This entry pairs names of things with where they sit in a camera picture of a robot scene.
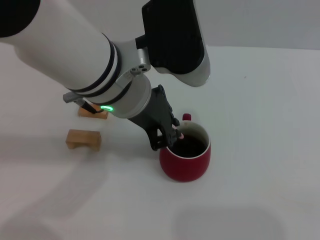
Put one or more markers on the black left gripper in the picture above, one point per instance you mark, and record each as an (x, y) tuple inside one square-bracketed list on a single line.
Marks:
[(152, 115)]

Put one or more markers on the red ceramic cup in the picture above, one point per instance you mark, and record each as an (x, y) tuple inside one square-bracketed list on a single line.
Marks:
[(180, 167)]

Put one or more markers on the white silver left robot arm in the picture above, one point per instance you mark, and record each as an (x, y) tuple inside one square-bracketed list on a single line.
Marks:
[(70, 50)]

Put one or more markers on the dark brown coffee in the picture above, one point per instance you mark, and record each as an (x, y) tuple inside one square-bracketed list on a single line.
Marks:
[(193, 148)]

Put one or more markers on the notched wooden block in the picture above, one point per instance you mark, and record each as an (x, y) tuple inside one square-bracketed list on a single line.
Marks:
[(85, 137)]

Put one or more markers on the flat wooden block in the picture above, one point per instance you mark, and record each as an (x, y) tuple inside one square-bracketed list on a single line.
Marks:
[(85, 114)]

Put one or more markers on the black white wrist camera box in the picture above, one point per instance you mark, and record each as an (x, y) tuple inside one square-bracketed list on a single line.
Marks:
[(175, 37)]

